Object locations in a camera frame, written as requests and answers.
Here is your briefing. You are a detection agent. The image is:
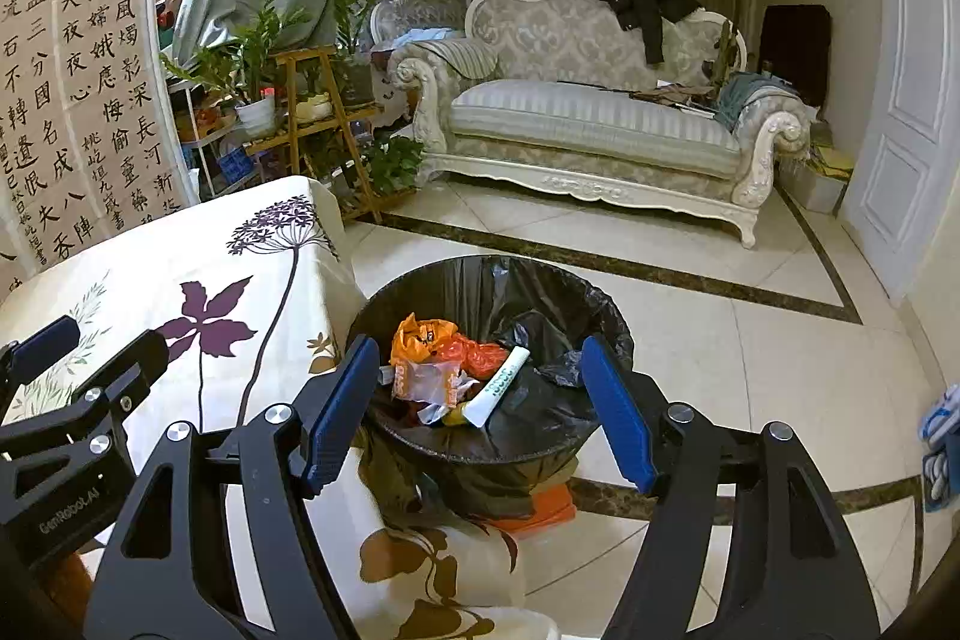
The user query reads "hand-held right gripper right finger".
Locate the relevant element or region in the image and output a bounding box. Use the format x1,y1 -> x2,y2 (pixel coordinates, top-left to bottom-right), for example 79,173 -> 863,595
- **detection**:
580,335 -> 878,640

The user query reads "white door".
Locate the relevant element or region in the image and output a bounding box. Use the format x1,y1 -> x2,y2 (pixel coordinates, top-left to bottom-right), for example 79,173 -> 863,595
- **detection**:
840,0 -> 960,311

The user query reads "white metal shelf rack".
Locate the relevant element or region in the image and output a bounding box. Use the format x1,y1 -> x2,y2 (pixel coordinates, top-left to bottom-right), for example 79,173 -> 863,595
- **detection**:
165,77 -> 263,199

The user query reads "white packet orange print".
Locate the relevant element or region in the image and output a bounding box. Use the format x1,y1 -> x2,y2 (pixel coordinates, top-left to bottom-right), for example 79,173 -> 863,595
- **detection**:
390,361 -> 470,407

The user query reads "low leafy green plant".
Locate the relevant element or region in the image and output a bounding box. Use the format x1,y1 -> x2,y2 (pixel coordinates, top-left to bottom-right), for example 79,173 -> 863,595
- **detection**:
360,137 -> 425,199

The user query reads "dark brown cabinet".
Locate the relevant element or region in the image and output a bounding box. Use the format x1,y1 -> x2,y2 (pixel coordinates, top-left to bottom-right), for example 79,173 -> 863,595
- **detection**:
761,4 -> 833,109

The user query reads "dark brown cloth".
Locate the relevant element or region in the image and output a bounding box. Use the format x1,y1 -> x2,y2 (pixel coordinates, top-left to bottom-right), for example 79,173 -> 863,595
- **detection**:
630,85 -> 717,112

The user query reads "black jacket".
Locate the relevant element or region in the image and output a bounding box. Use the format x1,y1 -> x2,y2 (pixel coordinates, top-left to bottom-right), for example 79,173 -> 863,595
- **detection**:
600,0 -> 702,64

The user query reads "cream carved sofa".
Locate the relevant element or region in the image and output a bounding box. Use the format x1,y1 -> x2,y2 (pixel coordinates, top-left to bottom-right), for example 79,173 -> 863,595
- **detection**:
386,0 -> 815,249

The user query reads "white green wrapper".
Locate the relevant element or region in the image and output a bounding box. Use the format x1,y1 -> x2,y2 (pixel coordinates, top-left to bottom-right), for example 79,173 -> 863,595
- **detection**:
469,346 -> 532,427

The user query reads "cream carved armchair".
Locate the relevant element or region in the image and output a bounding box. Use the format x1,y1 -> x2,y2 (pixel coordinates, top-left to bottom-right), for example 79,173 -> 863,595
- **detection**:
370,0 -> 470,45

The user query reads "translucent orange plastic bag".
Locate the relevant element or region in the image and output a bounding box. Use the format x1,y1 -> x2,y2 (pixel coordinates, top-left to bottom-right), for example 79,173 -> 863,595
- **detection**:
390,312 -> 460,371

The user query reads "calligraphy scroll screen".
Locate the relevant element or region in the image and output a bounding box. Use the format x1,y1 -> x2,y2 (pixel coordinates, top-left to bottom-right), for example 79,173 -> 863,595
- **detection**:
0,0 -> 185,281

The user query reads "green plant in white pot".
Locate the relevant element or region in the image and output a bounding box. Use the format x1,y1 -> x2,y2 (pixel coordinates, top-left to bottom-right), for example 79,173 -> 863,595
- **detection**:
161,0 -> 308,139

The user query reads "tall green plant dark pot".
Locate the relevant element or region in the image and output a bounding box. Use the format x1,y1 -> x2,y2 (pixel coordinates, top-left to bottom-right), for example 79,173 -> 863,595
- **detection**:
311,0 -> 398,109

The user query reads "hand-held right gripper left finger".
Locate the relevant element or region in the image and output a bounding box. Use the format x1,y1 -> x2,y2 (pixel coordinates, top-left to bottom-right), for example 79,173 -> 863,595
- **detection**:
90,334 -> 381,640

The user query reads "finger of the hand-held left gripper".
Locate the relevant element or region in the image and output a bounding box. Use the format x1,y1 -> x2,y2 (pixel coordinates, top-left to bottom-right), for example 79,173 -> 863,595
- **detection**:
0,329 -> 170,483
0,316 -> 82,401

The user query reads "wooden plant stand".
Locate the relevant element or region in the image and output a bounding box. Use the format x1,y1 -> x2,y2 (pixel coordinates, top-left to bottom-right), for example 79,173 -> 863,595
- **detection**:
244,44 -> 383,221

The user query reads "teal blanket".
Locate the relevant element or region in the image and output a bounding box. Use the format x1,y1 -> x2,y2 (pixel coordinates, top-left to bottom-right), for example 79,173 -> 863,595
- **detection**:
716,72 -> 796,131

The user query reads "trash bin with black bag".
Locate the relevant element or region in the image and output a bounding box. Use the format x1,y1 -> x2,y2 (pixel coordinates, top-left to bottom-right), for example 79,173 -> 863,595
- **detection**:
346,255 -> 635,540

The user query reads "grey storage box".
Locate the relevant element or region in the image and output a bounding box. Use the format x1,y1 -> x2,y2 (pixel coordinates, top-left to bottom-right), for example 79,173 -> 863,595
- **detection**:
780,156 -> 852,214

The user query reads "person's left forearm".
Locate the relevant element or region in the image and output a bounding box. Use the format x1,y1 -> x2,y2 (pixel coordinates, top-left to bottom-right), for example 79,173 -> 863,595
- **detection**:
22,550 -> 95,618

